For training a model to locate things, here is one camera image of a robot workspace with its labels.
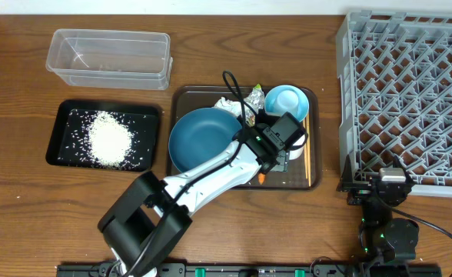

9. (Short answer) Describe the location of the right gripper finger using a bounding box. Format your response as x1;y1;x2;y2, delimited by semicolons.
337;155;353;192
393;155;406;173

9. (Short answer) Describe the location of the white pink cup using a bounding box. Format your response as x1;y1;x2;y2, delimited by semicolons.
289;135;306;160

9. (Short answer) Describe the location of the orange carrot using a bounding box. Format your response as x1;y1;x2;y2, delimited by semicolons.
258;173;266;185

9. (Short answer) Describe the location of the dark blue plate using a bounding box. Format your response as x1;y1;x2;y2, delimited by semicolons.
168;108;241;172

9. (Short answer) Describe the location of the pile of white rice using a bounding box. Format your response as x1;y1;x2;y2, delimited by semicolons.
62;109;152;170

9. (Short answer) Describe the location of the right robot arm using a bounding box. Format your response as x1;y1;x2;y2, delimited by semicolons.
337;156;419;276

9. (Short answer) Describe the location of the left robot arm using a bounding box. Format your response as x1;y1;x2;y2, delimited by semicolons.
98;124;294;276

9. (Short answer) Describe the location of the grey dishwasher rack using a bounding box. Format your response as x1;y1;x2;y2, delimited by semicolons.
336;11;452;198

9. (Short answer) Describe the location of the wooden chopstick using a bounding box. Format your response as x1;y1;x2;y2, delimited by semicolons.
303;116;310;182
305;115;311;187

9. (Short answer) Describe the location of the silver green snack wrapper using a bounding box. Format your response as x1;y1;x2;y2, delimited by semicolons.
244;84;265;126

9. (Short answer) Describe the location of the crumpled white tissue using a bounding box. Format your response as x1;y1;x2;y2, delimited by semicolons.
214;97;241;117

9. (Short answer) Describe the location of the light blue cup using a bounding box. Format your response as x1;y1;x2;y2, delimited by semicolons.
273;90;299;115

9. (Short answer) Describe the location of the light blue bowl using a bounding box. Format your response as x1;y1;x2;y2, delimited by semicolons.
264;85;309;122

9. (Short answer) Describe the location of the brown serving tray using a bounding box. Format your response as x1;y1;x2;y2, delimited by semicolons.
171;86;322;191

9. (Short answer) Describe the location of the black rectangular tray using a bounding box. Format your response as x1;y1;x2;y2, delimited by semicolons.
45;99;160;172

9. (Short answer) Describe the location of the clear plastic container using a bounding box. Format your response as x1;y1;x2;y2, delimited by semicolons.
45;28;173;90

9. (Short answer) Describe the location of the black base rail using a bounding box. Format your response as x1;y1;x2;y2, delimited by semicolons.
55;262;442;277

